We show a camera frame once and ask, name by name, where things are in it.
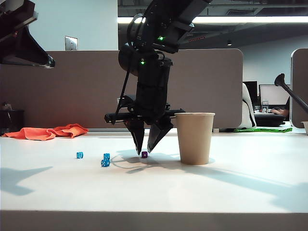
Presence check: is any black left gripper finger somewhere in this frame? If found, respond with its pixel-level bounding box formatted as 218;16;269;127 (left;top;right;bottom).
0;35;55;69
14;26;56;67

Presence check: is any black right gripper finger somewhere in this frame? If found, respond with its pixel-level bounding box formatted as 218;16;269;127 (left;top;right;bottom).
147;118;174;154
125;120;145;155

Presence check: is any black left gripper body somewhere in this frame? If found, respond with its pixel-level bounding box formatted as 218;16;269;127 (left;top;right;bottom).
0;0;39;43

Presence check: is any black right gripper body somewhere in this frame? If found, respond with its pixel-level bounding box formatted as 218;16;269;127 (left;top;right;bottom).
104;82;186;126

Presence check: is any bare person forearm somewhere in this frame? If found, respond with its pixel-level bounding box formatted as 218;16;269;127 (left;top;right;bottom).
271;108;289;116

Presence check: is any brown paper cup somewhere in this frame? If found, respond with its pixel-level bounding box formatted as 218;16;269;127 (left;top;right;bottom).
174;112;216;166

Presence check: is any large brown desk divider panel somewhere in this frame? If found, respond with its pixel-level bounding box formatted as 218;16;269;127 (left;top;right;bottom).
0;49;244;129

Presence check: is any orange cloth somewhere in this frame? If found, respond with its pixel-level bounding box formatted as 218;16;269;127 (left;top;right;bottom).
2;123;90;142

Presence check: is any black dark-screen monitor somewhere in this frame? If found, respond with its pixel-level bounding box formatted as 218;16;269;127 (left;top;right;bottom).
243;81;258;106

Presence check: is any black flat bag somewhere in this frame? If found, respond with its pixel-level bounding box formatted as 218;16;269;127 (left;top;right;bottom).
254;114;286;128

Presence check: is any white-screen monitor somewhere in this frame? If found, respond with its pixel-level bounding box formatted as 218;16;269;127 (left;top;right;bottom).
258;84;291;106

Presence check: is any person in black shirt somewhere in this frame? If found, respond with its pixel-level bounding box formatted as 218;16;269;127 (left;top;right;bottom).
283;96;291;119

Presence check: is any black camera cable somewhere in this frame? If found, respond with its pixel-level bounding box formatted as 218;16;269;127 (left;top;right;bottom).
113;13;146;125

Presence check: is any grey metal rail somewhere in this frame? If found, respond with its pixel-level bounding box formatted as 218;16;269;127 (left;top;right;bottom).
88;128;132;133

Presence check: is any silver wall outlet plate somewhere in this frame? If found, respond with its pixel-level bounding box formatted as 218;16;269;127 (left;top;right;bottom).
64;36;78;51

